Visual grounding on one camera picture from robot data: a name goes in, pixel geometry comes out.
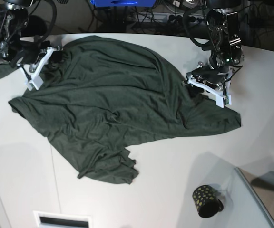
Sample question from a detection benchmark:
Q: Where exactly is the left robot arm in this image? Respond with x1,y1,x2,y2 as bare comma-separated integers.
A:
182,0,242,100

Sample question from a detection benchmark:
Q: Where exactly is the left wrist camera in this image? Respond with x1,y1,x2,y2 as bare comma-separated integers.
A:
215,95,232,108

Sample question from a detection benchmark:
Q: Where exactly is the dark green t-shirt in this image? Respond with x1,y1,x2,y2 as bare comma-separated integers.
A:
9,36,241,184

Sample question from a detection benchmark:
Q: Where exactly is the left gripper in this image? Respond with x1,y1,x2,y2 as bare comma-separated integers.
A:
181,61,235,98

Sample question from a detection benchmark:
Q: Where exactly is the black round stool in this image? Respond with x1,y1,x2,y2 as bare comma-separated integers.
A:
21,16,47,37

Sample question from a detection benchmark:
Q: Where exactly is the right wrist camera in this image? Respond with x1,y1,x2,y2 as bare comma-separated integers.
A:
25,76,43,91

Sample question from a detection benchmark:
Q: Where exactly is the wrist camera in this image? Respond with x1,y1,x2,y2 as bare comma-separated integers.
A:
25,76,43,91
215,95,232,108

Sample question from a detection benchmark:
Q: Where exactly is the white power strip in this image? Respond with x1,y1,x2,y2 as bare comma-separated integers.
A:
132,11,205,25

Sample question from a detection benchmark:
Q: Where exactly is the white slotted plate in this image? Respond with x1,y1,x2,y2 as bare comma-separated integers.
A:
33,211,94,228

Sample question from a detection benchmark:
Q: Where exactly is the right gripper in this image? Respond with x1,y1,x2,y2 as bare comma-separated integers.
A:
7,38,63,82

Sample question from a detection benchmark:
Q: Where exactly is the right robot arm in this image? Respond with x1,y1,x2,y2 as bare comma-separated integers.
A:
0,0,63,89

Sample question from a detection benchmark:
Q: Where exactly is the black mug with gold dots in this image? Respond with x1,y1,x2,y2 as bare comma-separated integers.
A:
192,185,224,219

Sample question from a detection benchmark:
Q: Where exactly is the blue box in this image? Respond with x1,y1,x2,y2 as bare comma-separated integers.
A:
90,0,156,7

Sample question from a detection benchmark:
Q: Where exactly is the grey tray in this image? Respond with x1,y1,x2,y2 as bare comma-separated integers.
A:
238,168,274,221

